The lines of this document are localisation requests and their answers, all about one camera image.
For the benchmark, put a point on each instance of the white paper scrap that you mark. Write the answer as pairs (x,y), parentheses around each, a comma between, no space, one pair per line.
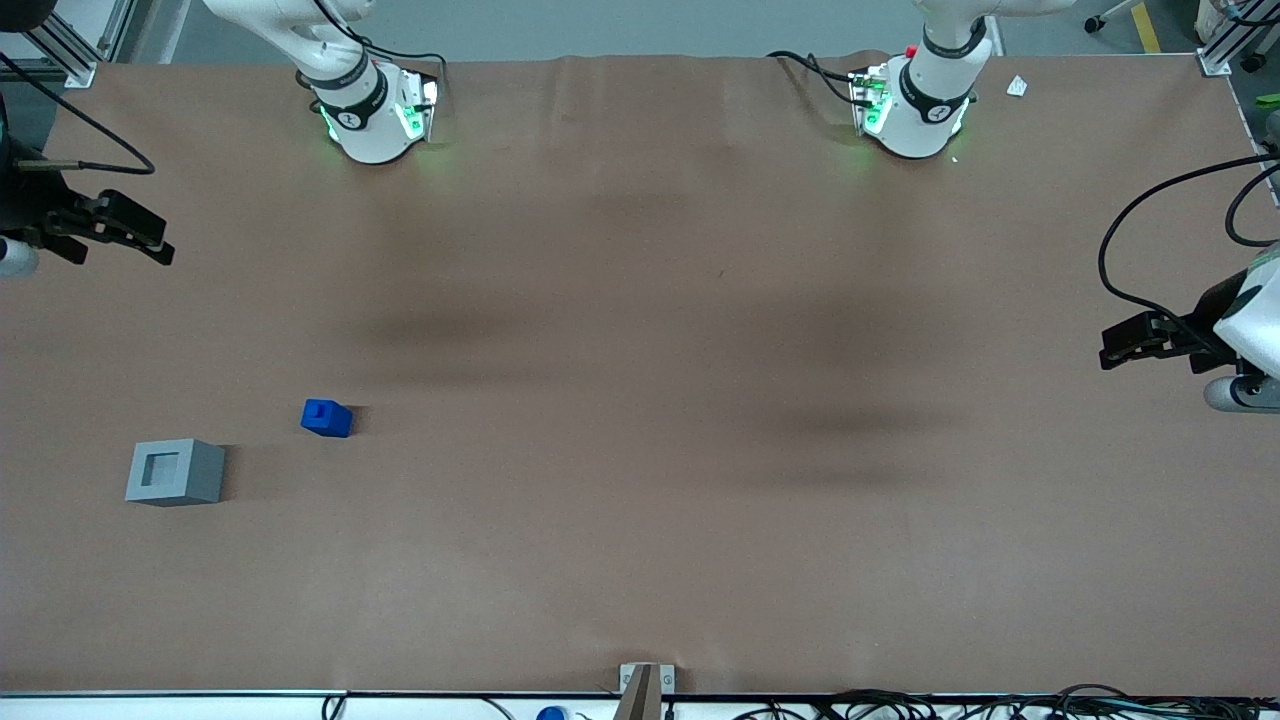
(1017,86)

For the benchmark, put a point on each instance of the blue round cap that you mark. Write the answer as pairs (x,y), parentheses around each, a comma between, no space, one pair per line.
(551,713)

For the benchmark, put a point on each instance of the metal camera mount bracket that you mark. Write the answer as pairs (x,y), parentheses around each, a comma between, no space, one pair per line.
(645,690)

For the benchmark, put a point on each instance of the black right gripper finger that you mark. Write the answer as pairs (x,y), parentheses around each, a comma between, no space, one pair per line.
(110,240)
(130,218)

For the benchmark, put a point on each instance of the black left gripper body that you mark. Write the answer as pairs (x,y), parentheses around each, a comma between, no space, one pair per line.
(1199,327)

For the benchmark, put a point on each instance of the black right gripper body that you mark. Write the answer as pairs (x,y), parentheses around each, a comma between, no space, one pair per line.
(30,207)

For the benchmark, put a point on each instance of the aluminium frame post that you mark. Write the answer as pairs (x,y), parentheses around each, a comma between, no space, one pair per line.
(70,55)
(1215,55)

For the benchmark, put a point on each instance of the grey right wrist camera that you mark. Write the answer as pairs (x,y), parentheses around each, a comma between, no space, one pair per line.
(14,258)

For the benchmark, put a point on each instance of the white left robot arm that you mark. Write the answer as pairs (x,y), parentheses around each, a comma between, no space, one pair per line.
(920,110)

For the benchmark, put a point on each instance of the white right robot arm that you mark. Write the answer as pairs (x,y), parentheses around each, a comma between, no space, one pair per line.
(365,120)

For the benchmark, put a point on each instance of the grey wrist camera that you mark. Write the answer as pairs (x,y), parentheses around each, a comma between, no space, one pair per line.
(14,258)
(1240,394)

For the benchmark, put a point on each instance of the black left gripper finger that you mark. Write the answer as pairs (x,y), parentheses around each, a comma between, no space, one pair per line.
(1140,354)
(1140,326)

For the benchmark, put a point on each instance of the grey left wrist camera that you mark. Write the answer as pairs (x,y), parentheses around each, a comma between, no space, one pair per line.
(1240,394)

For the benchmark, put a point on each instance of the green object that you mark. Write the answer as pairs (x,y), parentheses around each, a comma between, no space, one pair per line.
(1270,100)

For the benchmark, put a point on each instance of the blue plastic part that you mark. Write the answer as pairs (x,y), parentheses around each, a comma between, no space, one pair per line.
(326,417)

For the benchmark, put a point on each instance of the metal base connector bracket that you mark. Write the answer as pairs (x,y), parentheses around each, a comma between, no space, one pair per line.
(420,105)
(868,100)

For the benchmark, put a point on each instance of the gray square base block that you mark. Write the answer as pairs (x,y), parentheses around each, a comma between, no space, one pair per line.
(178,472)

